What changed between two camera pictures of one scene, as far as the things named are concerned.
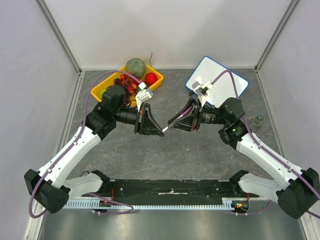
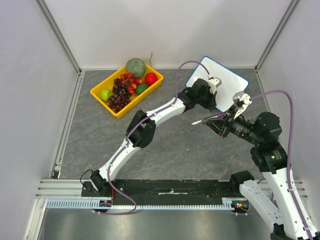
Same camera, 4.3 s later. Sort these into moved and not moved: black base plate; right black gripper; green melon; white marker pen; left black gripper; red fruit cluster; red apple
Moved: right black gripper; left black gripper; white marker pen
Not moved: red apple; red fruit cluster; green melon; black base plate
